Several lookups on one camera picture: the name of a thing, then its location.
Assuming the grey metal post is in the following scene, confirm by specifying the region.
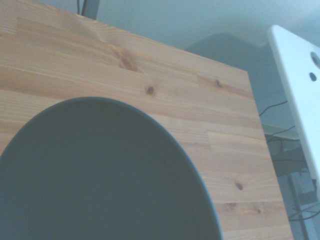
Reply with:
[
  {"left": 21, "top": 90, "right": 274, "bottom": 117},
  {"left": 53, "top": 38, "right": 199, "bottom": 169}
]
[{"left": 82, "top": 0, "right": 99, "bottom": 21}]

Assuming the dark green round plate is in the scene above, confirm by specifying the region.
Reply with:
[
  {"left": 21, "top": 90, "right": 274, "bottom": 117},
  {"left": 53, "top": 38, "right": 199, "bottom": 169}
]
[{"left": 0, "top": 96, "right": 224, "bottom": 240}]

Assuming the white perforated mounting plate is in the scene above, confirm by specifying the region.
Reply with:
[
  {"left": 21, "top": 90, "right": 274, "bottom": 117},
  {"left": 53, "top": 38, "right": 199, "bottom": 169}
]
[{"left": 267, "top": 24, "right": 320, "bottom": 181}]

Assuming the thin black floor cable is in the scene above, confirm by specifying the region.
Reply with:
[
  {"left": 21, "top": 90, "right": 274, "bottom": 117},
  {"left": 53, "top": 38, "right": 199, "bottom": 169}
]
[{"left": 258, "top": 99, "right": 290, "bottom": 117}]

